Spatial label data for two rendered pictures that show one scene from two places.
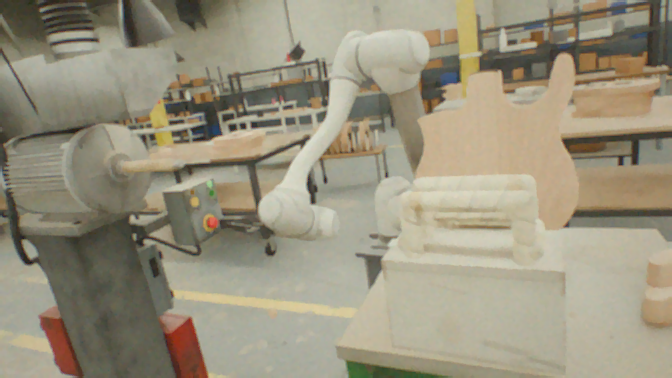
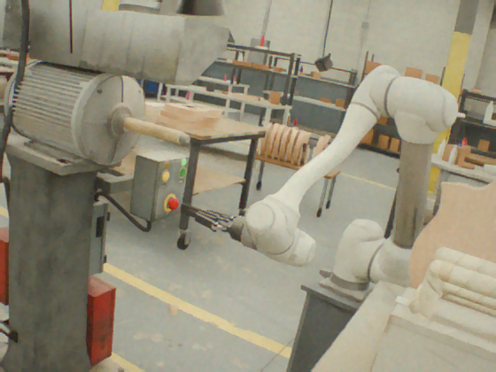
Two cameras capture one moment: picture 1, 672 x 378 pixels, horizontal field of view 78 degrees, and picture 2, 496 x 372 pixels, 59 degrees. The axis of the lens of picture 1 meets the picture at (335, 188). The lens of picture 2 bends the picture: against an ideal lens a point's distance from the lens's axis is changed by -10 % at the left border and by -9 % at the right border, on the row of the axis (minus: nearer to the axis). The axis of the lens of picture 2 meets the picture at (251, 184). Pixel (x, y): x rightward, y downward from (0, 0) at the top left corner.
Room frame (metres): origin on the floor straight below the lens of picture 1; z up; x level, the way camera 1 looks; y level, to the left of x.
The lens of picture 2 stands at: (-0.08, 0.22, 1.46)
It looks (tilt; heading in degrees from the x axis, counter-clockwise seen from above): 14 degrees down; 0
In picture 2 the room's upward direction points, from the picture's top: 11 degrees clockwise
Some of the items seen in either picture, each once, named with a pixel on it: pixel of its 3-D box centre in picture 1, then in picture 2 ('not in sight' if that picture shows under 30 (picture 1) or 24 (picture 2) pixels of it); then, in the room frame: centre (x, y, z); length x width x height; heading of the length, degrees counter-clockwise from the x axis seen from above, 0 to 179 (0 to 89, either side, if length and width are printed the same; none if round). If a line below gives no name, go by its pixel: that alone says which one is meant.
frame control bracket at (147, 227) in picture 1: (163, 219); (126, 182); (1.37, 0.60, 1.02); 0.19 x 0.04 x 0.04; 154
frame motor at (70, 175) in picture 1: (78, 171); (75, 109); (1.24, 0.76, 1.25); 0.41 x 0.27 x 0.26; 64
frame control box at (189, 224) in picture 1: (178, 221); (137, 189); (1.42, 0.58, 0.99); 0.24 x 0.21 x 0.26; 64
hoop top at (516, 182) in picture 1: (470, 185); (488, 270); (0.66, -0.23, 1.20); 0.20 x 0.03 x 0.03; 62
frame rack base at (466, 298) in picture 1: (474, 290); (453, 364); (0.63, -0.21, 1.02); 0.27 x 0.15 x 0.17; 63
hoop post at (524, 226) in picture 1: (524, 231); not in sight; (0.55, -0.26, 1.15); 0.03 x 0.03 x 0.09
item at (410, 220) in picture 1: (411, 228); (429, 294); (0.63, -0.11, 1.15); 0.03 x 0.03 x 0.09
